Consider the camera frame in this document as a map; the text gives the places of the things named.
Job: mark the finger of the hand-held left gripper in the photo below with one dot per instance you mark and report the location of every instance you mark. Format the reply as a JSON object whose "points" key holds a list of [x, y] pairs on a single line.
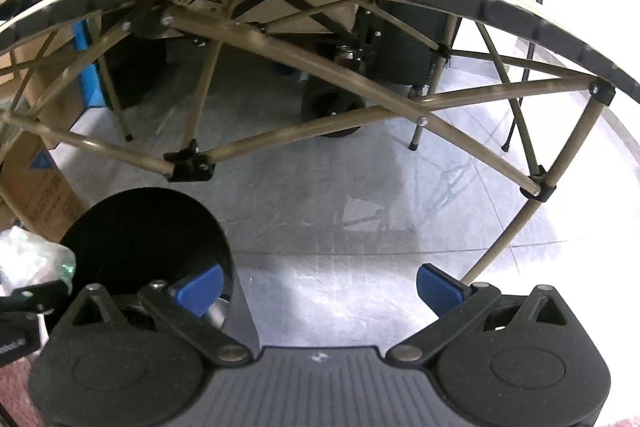
{"points": [[40, 294]]}

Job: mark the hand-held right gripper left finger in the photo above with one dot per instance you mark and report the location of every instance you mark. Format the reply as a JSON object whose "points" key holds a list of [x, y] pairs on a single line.
{"points": [[200, 289]]}

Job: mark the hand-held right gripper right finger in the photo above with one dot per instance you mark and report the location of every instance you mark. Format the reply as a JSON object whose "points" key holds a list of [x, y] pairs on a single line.
{"points": [[437, 289]]}

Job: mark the pale plastic wrapper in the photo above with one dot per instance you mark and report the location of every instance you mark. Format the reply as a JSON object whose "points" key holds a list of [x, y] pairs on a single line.
{"points": [[30, 257]]}

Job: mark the black round bin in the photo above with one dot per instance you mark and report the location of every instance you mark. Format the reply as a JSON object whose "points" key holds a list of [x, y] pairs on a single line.
{"points": [[150, 232]]}

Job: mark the cardboard box with liner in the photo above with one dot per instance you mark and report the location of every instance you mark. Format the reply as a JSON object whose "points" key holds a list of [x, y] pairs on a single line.
{"points": [[35, 187]]}

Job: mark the black utility wagon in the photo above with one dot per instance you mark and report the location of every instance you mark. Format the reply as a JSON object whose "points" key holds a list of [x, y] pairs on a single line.
{"points": [[330, 107]]}

